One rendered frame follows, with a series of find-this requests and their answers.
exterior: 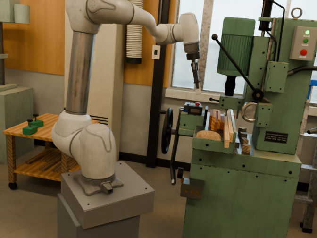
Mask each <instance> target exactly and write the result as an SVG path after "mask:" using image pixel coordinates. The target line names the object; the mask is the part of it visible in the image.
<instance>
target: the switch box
mask: <svg viewBox="0 0 317 238"><path fill-rule="evenodd" d="M307 30H309V34H305V32H306V31H307ZM303 35H310V37H303ZM305 38H307V39H308V40H309V41H308V42H307V43H306V44H308V46H302V44H305V43H304V42H303V40H304V39H305ZM316 40H317V28H314V27H302V26H296V27H295V29H294V34H293V39H292V46H291V51H290V56H289V58H290V59H292V60H305V61H312V59H313V54H314V49H315V45H316ZM303 49H306V50H307V54H306V55H303V56H306V58H299V56H302V55H301V53H300V51H301V50H303Z"/></svg>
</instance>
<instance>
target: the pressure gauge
mask: <svg viewBox="0 0 317 238"><path fill-rule="evenodd" d="M183 172H184V168H180V167H178V170H177V179H181V182H182V181H183V180H184V177H183Z"/></svg>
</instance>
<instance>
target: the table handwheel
mask: <svg viewBox="0 0 317 238"><path fill-rule="evenodd" d="M172 126H173V110H172V108H168V109H167V111H166V114H165V118H164V123H163V129H162V138H161V151H162V153H163V154H166V153H167V152H168V149H169V145H170V140H171V135H175V131H176V129H172ZM179 135H180V136H188V135H181V134H179ZM188 137H193V136H188Z"/></svg>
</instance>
